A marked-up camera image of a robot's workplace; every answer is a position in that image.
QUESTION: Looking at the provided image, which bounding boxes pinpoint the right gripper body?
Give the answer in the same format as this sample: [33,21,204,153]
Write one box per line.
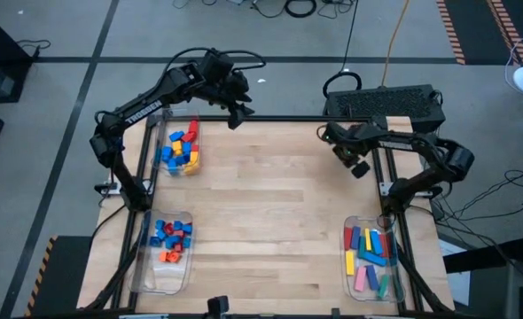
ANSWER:
[321,122,378,167]

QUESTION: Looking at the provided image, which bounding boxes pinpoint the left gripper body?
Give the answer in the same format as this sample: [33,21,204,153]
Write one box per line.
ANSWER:
[194,49,252,107]

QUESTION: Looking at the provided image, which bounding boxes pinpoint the light blue long block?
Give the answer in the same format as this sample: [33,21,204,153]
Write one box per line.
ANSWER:
[361,251,388,268]
[370,230,384,256]

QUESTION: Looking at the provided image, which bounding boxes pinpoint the pink long wooden block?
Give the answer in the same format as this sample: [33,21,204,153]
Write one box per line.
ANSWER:
[354,265,368,292]

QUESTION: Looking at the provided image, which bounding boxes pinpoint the clear plastic bin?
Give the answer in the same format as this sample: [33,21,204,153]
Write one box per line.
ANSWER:
[341,214,408,304]
[126,207,195,296]
[147,105,200,177]

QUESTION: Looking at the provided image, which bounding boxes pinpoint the black perforated computer case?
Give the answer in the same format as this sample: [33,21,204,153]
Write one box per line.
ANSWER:
[322,83,447,147]

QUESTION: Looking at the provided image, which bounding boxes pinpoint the black floor mat striped edges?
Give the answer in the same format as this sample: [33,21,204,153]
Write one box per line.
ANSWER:
[436,0,523,66]
[24,235,94,318]

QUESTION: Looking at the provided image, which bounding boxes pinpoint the black desk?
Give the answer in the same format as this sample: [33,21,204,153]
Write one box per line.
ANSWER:
[442,237,523,274]

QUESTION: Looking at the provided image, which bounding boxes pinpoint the small black box device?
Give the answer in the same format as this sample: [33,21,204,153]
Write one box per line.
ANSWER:
[206,295,230,318]

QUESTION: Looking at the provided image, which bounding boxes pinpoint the black cable with coil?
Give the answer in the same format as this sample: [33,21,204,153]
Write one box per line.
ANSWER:
[321,0,363,99]

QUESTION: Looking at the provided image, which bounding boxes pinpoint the black coiled cable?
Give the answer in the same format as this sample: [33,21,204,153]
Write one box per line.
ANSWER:
[284,0,318,19]

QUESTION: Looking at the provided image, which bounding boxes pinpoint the yellow cable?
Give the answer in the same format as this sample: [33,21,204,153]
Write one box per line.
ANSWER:
[379,0,411,88]

